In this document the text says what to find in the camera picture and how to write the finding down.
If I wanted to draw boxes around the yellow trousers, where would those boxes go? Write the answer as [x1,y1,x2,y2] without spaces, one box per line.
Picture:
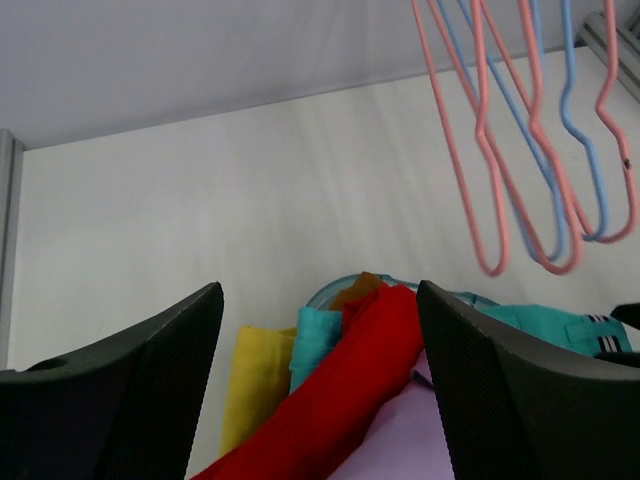
[219,326,297,456]

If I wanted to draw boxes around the blue hanger with teal trousers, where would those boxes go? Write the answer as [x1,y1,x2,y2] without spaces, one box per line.
[434,0,571,262]

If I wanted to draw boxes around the blue plastic basin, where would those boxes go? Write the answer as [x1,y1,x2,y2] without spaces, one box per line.
[307,272,498,310]

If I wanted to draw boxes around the aluminium frame posts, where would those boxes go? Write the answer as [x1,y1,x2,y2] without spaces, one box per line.
[1,129,24,370]
[577,12,639,101]

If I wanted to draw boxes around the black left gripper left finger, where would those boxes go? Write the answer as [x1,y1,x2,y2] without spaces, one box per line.
[1,283,224,479]

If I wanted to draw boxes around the purple trousers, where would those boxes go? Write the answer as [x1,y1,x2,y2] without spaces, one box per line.
[331,353,454,480]

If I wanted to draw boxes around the teal trousers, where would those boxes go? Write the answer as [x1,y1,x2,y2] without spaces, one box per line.
[289,307,342,393]

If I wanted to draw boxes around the aluminium frame right posts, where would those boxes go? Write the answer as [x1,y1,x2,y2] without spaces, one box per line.
[577,12,639,101]

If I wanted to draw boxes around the blue hanger with red trousers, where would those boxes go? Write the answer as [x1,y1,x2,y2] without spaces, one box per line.
[529,0,612,242]

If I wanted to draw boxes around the brown trousers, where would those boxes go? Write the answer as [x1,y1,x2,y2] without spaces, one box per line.
[329,272,385,311]

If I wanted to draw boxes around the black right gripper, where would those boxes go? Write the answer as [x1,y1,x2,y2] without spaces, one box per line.
[596,303,639,368]

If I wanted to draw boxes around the red trousers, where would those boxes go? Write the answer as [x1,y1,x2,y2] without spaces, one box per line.
[198,285,423,479]

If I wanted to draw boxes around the aluminium frame left posts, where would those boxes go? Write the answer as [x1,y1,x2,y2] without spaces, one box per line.
[1,129,24,370]

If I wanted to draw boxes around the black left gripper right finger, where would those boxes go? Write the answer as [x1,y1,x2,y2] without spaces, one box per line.
[417,281,639,479]

